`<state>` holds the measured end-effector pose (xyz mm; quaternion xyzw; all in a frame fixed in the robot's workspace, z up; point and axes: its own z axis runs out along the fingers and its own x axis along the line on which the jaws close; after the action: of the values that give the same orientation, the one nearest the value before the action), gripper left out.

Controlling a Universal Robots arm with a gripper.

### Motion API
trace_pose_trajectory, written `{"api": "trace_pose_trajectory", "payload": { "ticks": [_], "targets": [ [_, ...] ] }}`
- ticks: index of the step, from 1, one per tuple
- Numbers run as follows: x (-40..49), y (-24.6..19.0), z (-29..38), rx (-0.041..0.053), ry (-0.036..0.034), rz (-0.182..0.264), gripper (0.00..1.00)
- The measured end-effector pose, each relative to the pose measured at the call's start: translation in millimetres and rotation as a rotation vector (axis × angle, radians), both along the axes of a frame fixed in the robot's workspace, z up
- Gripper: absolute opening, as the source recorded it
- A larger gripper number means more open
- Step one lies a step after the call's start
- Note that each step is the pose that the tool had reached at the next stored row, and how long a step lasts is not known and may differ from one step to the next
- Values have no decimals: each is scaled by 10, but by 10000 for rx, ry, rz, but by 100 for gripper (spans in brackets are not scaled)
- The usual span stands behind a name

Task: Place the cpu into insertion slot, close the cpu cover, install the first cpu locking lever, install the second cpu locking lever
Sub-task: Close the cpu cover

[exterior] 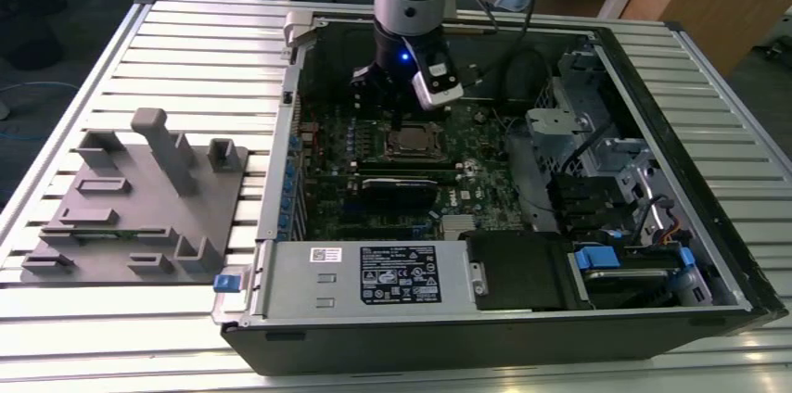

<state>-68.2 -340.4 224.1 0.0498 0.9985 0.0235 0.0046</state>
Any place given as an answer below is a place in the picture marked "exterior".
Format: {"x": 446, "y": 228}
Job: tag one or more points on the silver CPU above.
{"x": 413, "y": 139}

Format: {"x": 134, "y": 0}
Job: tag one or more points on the grey power supply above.
{"x": 297, "y": 286}

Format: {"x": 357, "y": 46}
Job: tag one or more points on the blue plastic clip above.
{"x": 685, "y": 257}

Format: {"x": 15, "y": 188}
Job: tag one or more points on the green RAM stick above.
{"x": 106, "y": 234}

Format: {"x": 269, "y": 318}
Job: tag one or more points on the green motherboard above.
{"x": 489, "y": 189}

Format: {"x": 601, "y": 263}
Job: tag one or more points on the black plastic bracket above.
{"x": 584, "y": 200}

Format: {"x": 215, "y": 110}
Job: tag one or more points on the black office chair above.
{"x": 31, "y": 17}

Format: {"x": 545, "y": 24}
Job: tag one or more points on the hard disk drive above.
{"x": 619, "y": 291}

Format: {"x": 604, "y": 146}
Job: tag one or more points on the grey parts rack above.
{"x": 155, "y": 207}

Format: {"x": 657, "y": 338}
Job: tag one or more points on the black PC case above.
{"x": 433, "y": 346}

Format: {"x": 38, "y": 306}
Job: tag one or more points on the silver metal drive cage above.
{"x": 550, "y": 122}

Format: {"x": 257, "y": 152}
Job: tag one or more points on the blue plastic latch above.
{"x": 225, "y": 284}

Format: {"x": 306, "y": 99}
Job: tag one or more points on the black graphics card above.
{"x": 395, "y": 198}

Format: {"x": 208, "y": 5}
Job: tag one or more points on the silver heatsink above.
{"x": 458, "y": 223}

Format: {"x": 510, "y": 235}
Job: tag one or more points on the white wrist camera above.
{"x": 442, "y": 92}

